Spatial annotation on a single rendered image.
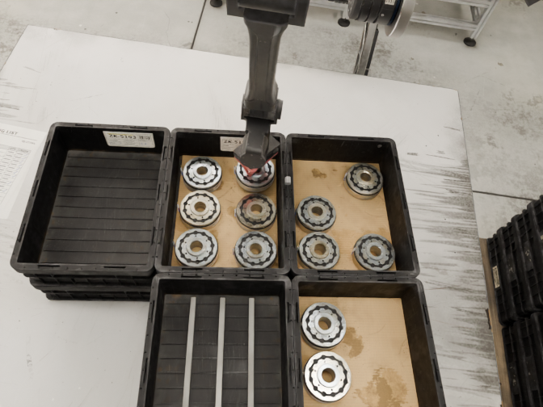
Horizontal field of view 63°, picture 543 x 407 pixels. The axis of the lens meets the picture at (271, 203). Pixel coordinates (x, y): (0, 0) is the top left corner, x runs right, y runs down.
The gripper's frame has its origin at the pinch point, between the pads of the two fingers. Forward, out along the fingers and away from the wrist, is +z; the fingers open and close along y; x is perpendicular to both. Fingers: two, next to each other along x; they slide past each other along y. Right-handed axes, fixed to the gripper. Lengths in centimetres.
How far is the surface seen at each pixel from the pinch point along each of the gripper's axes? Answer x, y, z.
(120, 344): -7, -52, 17
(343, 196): -20.2, 14.0, 6.6
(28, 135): 64, -34, 17
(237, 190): 0.5, -5.9, 5.8
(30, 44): 99, -13, 18
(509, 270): -76, 71, 64
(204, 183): 6.9, -12.1, 2.7
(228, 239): -8.2, -17.6, 5.5
